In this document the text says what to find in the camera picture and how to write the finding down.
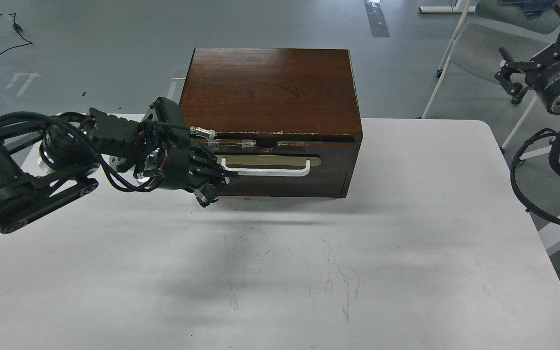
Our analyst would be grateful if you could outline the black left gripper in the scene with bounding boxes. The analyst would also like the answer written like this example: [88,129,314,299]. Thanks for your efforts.
[85,97,239,208]

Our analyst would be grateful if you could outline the wooden drawer with white handle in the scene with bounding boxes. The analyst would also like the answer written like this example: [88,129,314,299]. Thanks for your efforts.
[207,136,362,198]

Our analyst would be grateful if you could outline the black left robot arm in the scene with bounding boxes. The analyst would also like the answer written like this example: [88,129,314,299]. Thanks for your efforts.
[0,97,239,233]

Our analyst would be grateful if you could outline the dark wooden cabinet box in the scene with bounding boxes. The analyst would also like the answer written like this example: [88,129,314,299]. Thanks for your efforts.
[178,48,364,199]

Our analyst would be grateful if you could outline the white table frame leg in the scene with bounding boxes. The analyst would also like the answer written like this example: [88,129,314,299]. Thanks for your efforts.
[418,0,476,119]

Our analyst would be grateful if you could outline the black floor cable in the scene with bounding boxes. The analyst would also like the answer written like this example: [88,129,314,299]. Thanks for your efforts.
[0,0,35,90]

